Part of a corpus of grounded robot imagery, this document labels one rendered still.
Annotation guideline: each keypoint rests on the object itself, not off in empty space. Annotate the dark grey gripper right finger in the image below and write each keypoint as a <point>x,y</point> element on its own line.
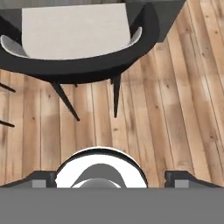
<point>178,176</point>

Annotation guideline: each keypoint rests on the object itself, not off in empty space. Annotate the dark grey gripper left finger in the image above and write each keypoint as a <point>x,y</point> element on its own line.
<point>43,176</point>

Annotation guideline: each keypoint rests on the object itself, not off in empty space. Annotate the white and black round object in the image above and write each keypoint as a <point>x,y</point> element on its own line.
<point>128,172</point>

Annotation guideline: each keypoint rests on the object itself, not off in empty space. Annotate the black chair with pale seat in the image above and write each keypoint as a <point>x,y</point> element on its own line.
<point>87,68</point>

